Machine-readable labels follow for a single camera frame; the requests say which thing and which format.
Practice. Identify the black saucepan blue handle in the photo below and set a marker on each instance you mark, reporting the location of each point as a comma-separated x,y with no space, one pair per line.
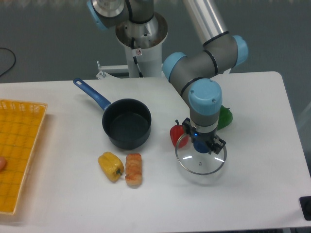
127,122

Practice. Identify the yellow bell pepper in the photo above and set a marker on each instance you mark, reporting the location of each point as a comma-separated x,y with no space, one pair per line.
111,165

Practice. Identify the black corner device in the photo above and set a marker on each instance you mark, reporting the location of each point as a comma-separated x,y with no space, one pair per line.
305,203

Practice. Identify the glass lid blue knob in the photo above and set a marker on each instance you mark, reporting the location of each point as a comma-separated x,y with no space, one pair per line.
199,163

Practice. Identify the orange bread loaf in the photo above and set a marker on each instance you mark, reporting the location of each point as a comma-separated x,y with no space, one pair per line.
133,170

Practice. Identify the red bell pepper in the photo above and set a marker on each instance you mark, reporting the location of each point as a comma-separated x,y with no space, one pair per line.
175,133

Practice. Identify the green bell pepper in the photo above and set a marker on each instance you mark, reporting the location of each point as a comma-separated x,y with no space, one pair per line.
225,117

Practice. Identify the yellow woven basket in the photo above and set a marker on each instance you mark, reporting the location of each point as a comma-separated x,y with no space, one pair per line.
20,124

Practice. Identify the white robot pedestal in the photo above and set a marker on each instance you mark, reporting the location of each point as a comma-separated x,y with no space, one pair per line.
142,36

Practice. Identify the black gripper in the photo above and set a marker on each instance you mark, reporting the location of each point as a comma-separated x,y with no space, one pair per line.
206,134

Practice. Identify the peach object in basket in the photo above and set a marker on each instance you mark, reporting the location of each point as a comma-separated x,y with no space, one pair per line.
2,163

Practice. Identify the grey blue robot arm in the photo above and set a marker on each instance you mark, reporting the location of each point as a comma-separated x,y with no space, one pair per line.
202,95

